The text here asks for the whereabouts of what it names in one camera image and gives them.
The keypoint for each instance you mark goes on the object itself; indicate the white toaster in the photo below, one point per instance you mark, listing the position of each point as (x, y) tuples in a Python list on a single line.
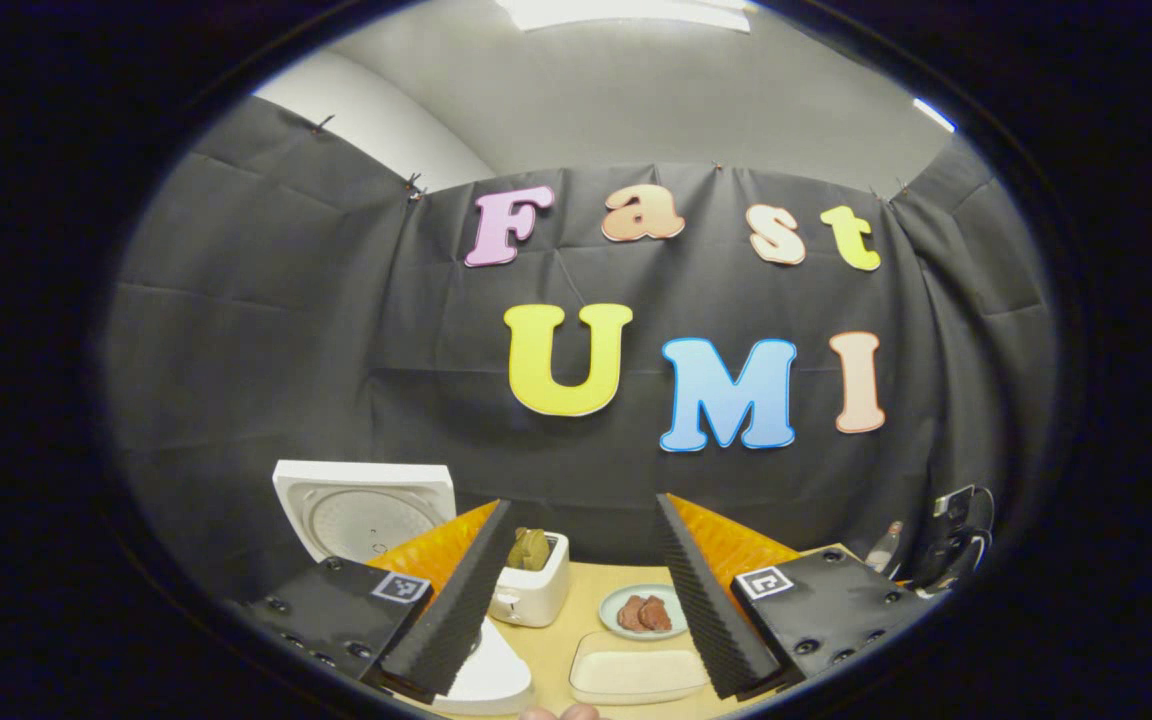
[(536, 595)]

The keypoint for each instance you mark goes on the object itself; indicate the glass rice tray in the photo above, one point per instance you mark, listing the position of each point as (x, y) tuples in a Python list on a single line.
[(581, 685)]

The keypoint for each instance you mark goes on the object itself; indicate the clear plastic bottle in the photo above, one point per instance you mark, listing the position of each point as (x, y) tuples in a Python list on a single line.
[(884, 548)]

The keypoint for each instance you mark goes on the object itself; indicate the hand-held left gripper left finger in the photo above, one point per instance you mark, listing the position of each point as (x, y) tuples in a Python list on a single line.
[(456, 610)]

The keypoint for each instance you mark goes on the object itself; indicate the brown meat slice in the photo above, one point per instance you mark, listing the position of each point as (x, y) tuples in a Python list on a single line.
[(631, 612), (656, 614)]

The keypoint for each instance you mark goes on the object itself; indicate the black backdrop cloth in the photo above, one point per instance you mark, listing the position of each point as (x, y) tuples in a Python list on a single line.
[(256, 350)]

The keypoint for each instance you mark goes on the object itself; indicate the white rice cooker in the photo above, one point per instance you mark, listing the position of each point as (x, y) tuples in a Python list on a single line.
[(366, 500)]

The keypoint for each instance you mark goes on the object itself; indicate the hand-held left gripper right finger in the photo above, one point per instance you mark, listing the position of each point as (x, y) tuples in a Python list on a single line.
[(711, 610)]

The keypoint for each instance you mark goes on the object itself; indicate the small ceiling light panel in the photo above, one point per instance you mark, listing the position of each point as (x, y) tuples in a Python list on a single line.
[(934, 114)]

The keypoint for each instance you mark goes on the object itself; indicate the pale blue plate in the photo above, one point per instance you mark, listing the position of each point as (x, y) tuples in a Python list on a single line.
[(611, 605)]

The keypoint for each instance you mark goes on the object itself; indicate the toasted bread slice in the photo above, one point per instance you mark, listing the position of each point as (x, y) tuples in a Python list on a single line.
[(519, 550), (539, 550)]

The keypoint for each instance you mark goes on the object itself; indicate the large ceiling light panel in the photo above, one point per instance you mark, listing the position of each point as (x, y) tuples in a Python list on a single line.
[(626, 12)]

